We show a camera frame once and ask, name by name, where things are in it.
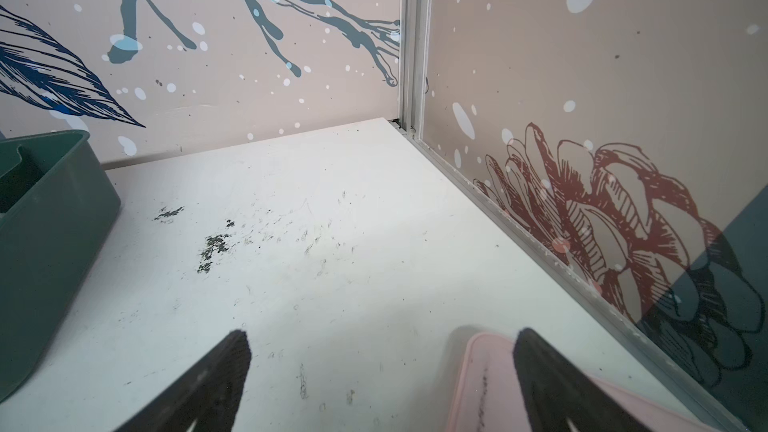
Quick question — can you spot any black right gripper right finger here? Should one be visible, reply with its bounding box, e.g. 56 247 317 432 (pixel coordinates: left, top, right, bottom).
512 328 648 431

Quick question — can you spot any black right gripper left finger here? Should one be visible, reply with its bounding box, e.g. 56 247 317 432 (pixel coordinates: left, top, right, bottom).
118 330 252 431

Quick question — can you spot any green compartment tray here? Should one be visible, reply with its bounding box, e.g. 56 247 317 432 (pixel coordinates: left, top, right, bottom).
1 130 121 400

